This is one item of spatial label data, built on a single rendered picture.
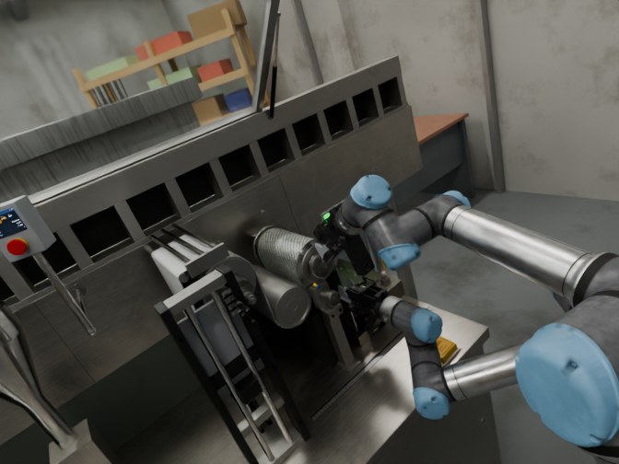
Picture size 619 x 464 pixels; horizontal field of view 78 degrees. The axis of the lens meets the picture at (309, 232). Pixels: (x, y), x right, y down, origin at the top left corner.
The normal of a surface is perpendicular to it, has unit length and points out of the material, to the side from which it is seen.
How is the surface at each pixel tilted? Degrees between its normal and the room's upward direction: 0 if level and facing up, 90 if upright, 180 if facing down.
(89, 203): 90
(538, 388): 83
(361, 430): 0
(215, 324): 90
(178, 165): 90
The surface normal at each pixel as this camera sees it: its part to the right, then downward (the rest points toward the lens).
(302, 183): 0.58, 0.17
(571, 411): -0.92, 0.31
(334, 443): -0.30, -0.86
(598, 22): -0.76, 0.47
